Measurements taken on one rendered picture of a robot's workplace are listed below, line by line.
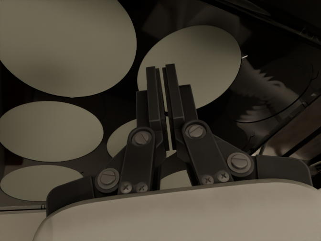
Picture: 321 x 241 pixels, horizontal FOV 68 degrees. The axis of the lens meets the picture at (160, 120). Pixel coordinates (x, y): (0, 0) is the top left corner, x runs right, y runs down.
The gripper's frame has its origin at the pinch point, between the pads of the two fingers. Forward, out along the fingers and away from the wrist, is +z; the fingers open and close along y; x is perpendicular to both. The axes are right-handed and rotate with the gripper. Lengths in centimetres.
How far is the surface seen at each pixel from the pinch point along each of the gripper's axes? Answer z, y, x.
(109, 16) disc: 7.8, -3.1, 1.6
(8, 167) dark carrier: 5.6, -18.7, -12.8
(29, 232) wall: 42, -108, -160
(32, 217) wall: 52, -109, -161
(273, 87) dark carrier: 10.0, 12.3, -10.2
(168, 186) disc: 8.0, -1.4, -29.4
